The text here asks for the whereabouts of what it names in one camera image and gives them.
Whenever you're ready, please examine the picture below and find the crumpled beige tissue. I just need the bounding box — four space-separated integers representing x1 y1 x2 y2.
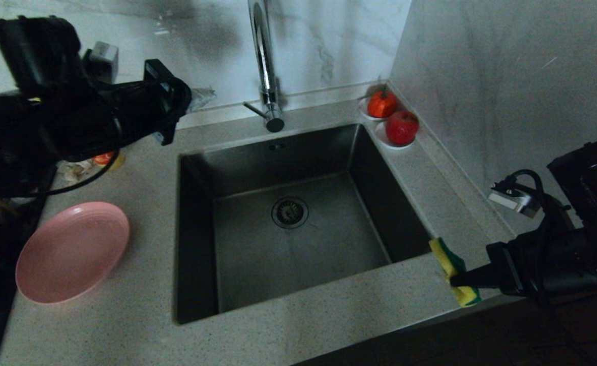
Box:
58 160 96 185

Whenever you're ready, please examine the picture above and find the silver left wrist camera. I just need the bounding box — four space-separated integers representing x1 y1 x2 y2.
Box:
84 41 120 84

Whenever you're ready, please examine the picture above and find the orange-red tomato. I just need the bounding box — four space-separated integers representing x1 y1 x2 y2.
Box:
367 87 398 120

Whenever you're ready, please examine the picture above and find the round metal drain strainer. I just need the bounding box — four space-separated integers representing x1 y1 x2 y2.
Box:
271 198 309 230

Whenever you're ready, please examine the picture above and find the stainless steel sink basin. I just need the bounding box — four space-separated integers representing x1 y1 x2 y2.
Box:
175 124 437 324

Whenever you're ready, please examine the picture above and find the green and yellow sponge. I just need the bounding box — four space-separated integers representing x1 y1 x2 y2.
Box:
429 237 482 308

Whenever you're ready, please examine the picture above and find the red apple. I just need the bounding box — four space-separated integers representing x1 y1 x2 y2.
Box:
385 111 419 147

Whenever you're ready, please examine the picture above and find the chrome faucet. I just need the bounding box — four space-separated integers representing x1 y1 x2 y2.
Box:
243 0 286 134

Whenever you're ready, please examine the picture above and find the black right camera cable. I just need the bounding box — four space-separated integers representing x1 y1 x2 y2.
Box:
501 169 568 224

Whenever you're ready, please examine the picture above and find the orange detergent bottle yellow cap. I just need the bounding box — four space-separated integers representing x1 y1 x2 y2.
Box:
93 151 126 171

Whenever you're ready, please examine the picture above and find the pink plate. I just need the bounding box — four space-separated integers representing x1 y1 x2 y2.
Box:
15 201 131 304

